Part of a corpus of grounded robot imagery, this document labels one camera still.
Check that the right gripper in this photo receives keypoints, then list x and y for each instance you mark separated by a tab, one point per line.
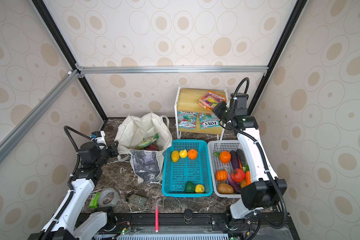
218	108

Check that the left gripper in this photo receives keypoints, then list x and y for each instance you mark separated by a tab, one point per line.
113	148

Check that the white canvas grocery bag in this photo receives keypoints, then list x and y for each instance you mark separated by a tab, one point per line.
147	165

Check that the green snack packet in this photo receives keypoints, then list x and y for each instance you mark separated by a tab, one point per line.
148	141

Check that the pink dragon fruit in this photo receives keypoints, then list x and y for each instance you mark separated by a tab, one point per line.
151	147

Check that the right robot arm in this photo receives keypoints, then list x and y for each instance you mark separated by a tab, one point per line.
266	189

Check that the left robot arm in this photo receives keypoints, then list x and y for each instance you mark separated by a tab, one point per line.
62	226

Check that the pink orange snack packet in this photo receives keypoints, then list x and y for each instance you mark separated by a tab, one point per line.
210	100

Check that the right Foxs candy packet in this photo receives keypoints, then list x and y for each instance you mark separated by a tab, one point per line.
208	121

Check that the foxs candy packet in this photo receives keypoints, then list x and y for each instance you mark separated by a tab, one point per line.
208	121
187	120

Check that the white plastic basket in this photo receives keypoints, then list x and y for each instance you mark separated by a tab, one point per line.
216	164

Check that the dark cucumber toy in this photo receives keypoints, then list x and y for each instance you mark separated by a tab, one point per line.
241	156

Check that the clear tape roll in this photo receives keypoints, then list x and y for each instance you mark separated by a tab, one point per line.
108	197

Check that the orange tangerine in white basket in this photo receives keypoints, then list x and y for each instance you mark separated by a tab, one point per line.
225	157

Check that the white wooden shelf rack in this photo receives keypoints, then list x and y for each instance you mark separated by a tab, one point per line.
186	101

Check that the green small packet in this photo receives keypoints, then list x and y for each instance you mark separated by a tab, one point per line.
94	201

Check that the purple eggplant toy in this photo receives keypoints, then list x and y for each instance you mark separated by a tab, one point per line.
235	162

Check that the left Foxs candy packet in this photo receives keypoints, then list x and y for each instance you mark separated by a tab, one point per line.
187	120

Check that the orange fruit toy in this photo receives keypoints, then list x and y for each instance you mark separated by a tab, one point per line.
192	154

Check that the small glass jar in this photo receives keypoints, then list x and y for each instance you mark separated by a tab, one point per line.
137	200

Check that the red tomato toy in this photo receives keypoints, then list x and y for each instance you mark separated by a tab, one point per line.
238	175

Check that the orange pumpkin toy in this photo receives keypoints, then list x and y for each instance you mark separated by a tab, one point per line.
221	175

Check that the yellow lemon toy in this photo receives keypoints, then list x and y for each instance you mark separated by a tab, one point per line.
183	153

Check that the orange carrot toy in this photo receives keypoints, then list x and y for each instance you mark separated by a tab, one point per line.
248	178

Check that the yellow corn toy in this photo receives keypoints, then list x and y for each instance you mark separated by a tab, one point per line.
175	156

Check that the brown potato toy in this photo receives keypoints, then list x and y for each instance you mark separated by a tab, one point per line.
225	189

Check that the teal plastic basket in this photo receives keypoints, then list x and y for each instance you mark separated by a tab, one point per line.
197	171

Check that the red pen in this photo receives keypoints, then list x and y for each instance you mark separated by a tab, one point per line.
157	219

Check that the green bell pepper toy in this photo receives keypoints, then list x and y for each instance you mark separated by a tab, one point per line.
189	187

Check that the horizontal aluminium bar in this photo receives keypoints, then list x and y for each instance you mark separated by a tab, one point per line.
173	70

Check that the left aluminium bar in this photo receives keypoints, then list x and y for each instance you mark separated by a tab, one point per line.
14	137

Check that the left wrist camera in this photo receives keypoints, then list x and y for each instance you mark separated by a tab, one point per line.
98	137

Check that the black knob on rail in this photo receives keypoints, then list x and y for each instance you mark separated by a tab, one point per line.
188	215

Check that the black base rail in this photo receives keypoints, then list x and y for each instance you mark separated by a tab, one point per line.
204	226

